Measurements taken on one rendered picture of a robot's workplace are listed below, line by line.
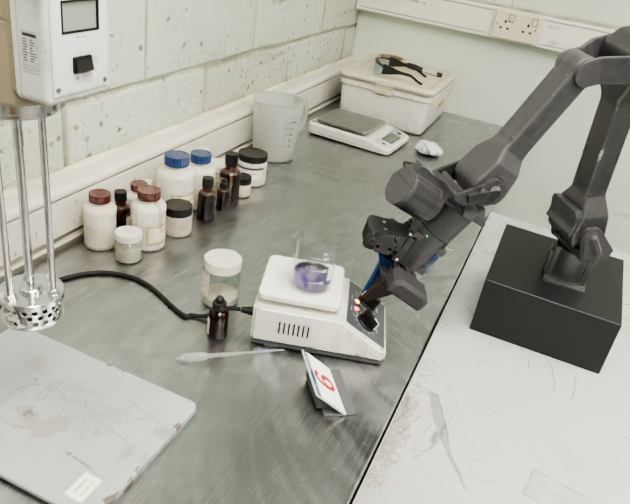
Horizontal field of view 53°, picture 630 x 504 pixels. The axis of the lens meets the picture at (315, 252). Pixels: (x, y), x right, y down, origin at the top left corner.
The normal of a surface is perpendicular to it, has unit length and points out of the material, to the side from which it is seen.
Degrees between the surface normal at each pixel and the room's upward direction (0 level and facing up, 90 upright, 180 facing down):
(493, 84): 90
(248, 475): 0
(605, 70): 102
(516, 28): 90
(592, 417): 0
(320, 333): 90
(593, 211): 64
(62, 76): 90
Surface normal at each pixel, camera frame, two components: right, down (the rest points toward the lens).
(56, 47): 0.91, 0.31
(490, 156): -0.66, -0.50
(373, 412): 0.14, -0.86
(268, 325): -0.10, 0.47
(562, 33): -0.39, 0.40
